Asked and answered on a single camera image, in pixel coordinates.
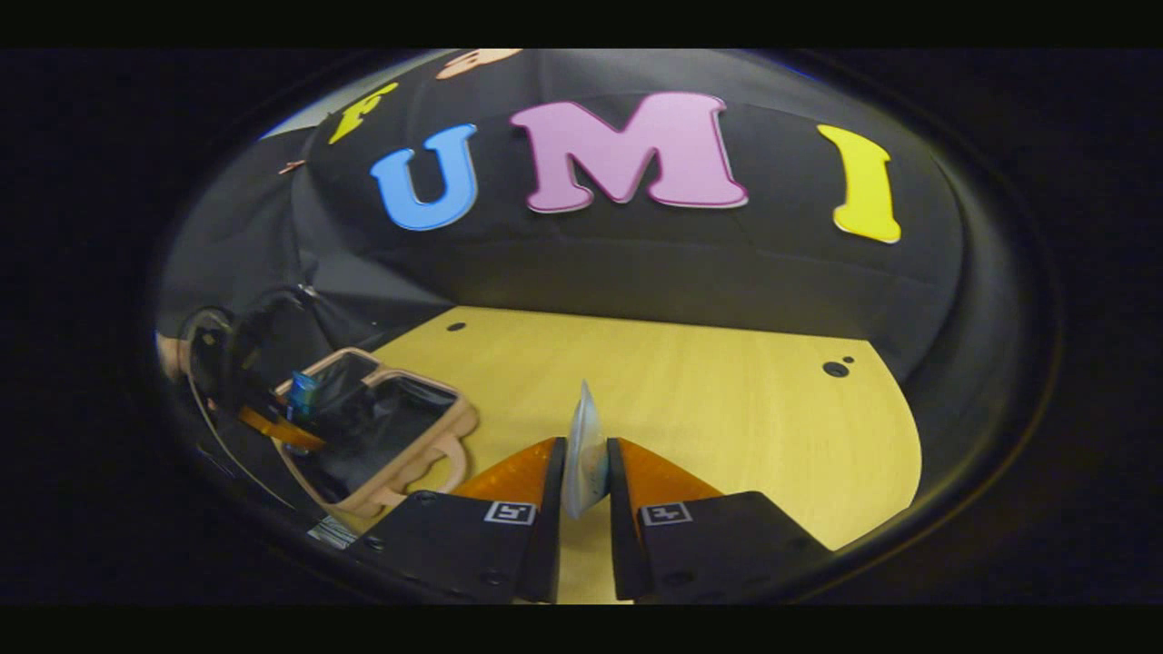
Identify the dark blue product packet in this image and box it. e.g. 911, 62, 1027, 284
289, 371, 319, 424

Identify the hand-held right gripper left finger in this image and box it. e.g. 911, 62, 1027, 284
350, 437, 568, 604

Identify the white printed label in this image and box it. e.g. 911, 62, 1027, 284
309, 516, 357, 550

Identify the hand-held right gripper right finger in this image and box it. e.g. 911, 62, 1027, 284
607, 438, 832, 602

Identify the black backdrop cloth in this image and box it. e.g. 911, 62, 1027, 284
154, 48, 1000, 382

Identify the pale blue product sachet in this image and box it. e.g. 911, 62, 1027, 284
561, 380, 610, 520

